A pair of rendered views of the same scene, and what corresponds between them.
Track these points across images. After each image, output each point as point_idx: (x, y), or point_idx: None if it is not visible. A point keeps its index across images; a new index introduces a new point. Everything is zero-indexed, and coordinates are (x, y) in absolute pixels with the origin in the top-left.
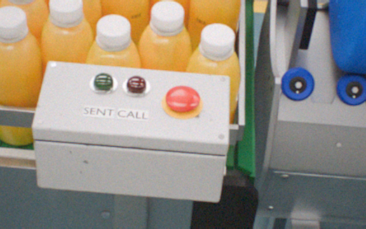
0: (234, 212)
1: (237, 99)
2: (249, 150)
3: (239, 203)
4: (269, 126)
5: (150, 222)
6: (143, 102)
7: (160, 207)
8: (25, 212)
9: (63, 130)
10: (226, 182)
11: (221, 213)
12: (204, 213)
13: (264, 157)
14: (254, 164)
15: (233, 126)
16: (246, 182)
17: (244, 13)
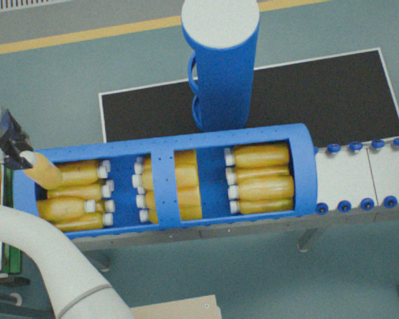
0: (16, 283)
1: None
2: (16, 261)
3: (16, 282)
4: None
5: None
6: None
7: None
8: None
9: None
10: (6, 280)
11: (12, 284)
12: (6, 284)
13: (27, 255)
14: (19, 266)
15: None
16: (13, 279)
17: (2, 204)
